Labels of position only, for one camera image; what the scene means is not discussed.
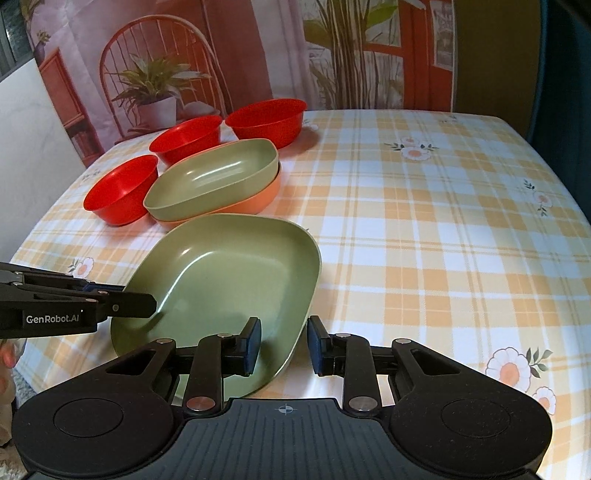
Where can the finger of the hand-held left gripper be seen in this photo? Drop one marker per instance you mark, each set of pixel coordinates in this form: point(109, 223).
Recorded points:
point(102, 289)
point(131, 305)

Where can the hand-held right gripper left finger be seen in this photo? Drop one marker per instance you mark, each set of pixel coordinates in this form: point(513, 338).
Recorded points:
point(252, 347)

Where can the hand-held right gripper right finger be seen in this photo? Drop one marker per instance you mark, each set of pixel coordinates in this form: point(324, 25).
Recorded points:
point(316, 345)

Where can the green rectangular plate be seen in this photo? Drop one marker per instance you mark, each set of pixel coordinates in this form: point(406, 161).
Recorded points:
point(217, 175)
point(221, 277)

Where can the red bowl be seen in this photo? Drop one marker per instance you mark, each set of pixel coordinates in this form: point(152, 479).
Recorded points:
point(122, 189)
point(184, 136)
point(268, 120)

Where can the orange rectangular plate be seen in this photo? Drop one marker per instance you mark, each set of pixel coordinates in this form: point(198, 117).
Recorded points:
point(265, 198)

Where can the person's left hand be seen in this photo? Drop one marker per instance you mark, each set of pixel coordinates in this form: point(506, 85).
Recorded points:
point(7, 356)

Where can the checked floral tablecloth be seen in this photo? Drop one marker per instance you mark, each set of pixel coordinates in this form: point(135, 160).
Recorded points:
point(415, 230)

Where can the window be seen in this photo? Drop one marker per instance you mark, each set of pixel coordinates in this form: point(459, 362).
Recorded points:
point(11, 37)

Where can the printed backdrop cloth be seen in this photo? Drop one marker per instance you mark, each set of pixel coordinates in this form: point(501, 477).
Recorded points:
point(258, 55)

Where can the teal curtain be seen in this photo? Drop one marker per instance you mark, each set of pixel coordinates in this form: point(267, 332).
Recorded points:
point(565, 69)

